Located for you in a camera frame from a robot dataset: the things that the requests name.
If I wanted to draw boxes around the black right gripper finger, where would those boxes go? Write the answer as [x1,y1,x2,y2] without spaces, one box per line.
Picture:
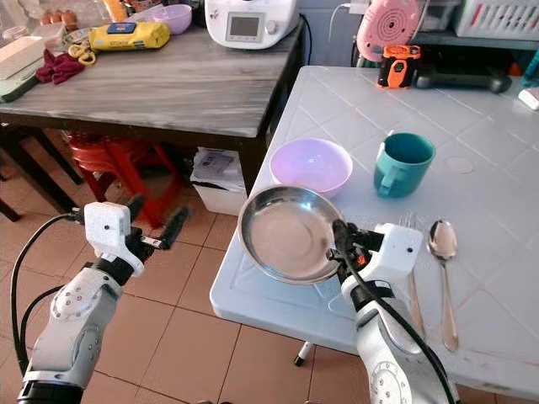
[330,218,360,273]

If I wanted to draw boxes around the round stainless steel plate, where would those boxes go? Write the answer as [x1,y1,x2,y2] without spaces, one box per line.
[237,184,347,286]

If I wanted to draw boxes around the red plastic stool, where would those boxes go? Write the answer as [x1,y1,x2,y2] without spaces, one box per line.
[68,133,179,227]

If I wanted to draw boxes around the white storage box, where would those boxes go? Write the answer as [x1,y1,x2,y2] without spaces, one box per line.
[189,146,250,216]

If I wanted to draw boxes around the stainless steel spoon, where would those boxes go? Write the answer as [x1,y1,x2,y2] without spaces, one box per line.
[427,219,462,354]

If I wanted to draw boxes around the teal plastic mug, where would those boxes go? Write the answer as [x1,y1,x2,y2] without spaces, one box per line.
[372,131,437,200]

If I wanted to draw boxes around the stainless steel fork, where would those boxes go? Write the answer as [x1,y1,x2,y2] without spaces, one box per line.
[398,210,427,339]

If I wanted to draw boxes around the large lilac plastic bowl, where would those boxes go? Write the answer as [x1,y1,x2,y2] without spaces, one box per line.
[269,137,354,199]

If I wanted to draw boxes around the grey wood-top table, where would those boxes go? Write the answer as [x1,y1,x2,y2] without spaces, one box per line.
[0,24,305,225]

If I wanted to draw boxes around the white plastic folding table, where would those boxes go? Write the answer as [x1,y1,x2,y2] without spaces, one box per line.
[208,65,539,401]

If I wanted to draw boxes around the dark red cloth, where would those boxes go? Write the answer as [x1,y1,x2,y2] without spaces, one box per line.
[35,50,86,86]

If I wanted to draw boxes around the yellow wipes packet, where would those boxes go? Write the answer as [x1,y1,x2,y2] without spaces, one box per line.
[88,20,172,54]

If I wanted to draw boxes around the orange and black tool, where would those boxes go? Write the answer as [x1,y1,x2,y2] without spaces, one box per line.
[376,43,423,91]

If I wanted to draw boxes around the white flat container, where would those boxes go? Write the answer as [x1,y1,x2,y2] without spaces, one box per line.
[0,35,46,104]

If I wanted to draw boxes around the small purple bowl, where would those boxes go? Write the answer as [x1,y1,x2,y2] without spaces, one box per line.
[148,3,194,37]

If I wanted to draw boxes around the long black bar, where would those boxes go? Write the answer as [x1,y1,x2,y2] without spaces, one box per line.
[416,65,515,94]

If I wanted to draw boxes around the orange bottle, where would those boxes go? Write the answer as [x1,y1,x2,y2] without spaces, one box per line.
[102,0,128,24]

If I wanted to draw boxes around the pink round fan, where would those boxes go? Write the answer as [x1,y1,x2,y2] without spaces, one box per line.
[355,0,423,65]

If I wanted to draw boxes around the white kitchen appliance with screen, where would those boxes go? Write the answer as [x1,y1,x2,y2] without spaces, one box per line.
[205,0,302,51]

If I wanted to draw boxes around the small white block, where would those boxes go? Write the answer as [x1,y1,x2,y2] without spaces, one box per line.
[517,86,539,111]

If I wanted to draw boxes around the white plastic basket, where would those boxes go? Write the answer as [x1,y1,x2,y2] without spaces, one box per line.
[454,0,539,42]

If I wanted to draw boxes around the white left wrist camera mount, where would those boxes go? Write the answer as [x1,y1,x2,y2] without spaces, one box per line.
[83,201,135,278]

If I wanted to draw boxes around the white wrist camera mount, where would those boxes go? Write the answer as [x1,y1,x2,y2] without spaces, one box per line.
[83,201,135,278]
[368,222,424,288]

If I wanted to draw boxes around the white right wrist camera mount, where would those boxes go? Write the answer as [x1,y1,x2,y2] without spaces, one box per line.
[368,222,424,288]

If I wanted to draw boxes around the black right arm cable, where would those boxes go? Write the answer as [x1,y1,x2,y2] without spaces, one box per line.
[337,244,458,404]

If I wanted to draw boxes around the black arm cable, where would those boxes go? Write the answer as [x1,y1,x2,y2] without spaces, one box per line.
[337,244,458,404]
[9,211,90,375]

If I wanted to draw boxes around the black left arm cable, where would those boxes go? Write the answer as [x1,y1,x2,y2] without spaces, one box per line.
[9,211,90,375]

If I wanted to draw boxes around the yellow handled scissors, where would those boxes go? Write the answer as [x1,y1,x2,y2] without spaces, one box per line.
[67,43,99,67]

